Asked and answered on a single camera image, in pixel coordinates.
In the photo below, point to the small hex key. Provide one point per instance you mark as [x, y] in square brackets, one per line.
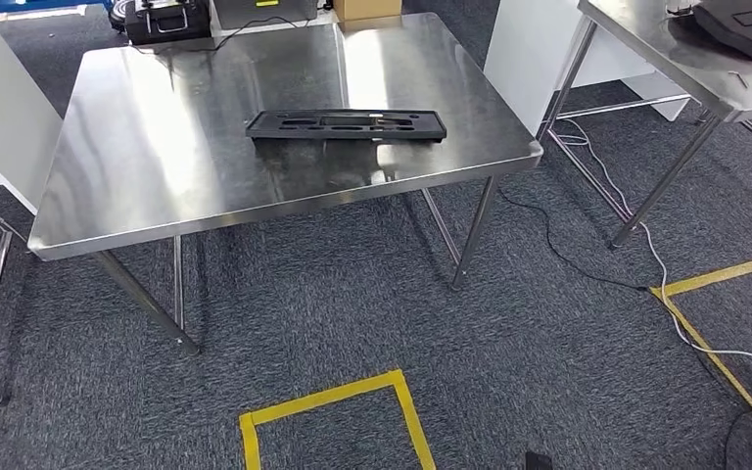
[739, 79]

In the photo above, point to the round black object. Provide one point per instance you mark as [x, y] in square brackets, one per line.
[118, 16]

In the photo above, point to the stainless steel workbench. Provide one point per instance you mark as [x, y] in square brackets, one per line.
[155, 130]
[674, 52]

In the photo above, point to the yellow floor tape square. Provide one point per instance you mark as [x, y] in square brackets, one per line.
[324, 397]
[720, 274]

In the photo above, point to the cardboard box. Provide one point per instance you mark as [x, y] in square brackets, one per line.
[366, 10]

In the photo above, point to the black slotted plastic part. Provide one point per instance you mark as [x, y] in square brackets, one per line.
[428, 126]

